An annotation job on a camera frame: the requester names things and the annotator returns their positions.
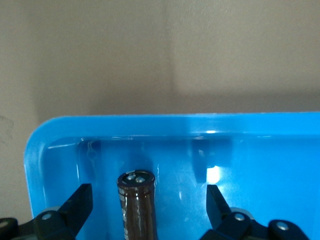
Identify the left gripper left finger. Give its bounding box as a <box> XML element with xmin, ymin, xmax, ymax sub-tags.
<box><xmin>0</xmin><ymin>183</ymin><xmax>94</xmax><ymax>240</ymax></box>

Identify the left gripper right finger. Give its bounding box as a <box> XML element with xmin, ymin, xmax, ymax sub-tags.
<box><xmin>199</xmin><ymin>184</ymin><xmax>311</xmax><ymax>240</ymax></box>

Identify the dark brown cylindrical capacitor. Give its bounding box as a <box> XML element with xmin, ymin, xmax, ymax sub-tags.
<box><xmin>116</xmin><ymin>169</ymin><xmax>158</xmax><ymax>240</ymax></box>

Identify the blue plastic tray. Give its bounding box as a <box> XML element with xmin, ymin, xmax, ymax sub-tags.
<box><xmin>23</xmin><ymin>111</ymin><xmax>320</xmax><ymax>240</ymax></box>

